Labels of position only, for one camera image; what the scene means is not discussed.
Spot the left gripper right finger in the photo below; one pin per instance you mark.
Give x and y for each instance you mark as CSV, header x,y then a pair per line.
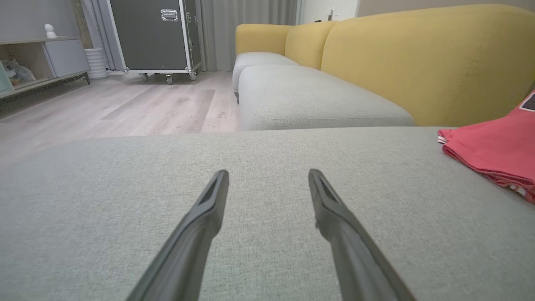
x,y
359,267

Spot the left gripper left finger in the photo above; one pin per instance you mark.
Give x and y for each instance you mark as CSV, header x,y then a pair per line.
x,y
184,259

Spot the red and white jersey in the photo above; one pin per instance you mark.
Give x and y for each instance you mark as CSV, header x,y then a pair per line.
x,y
489,146

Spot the wide grey sofa seat cushion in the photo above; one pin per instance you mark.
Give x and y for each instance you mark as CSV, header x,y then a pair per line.
x,y
267,150

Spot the long yellow sofa backrest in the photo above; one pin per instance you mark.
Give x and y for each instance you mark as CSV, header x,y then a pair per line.
x,y
418,62

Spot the white ribbed cylinder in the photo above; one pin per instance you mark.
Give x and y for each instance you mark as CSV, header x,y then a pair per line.
x,y
97,62

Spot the black wheeled flight case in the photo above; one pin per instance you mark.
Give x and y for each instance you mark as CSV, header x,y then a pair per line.
x,y
150,37

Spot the short yellow sofa backrest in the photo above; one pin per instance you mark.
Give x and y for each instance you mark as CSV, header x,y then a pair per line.
x,y
305,46

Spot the grey low sideboard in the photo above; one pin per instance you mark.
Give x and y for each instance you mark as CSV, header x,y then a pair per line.
x,y
67,58

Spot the yellow sofa armrest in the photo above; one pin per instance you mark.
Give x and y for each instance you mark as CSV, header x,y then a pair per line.
x,y
259,37

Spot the wide grey curtain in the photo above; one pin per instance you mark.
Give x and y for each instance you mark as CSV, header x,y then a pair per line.
x,y
242,21

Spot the grey plush toy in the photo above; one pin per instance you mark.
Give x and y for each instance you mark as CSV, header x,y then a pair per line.
x,y
19,73

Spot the small white figurine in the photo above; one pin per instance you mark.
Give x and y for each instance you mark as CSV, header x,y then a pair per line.
x,y
50,31

